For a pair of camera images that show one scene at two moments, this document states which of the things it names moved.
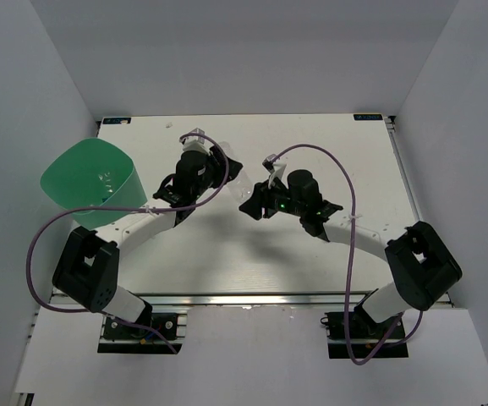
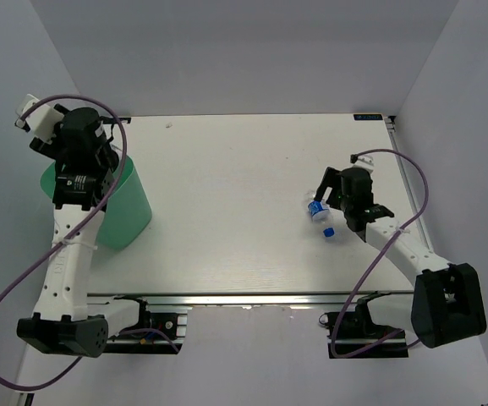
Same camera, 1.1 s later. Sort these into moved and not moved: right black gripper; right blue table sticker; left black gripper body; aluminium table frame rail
Moved: left black gripper body; right black gripper
Not moved: aluminium table frame rail; right blue table sticker
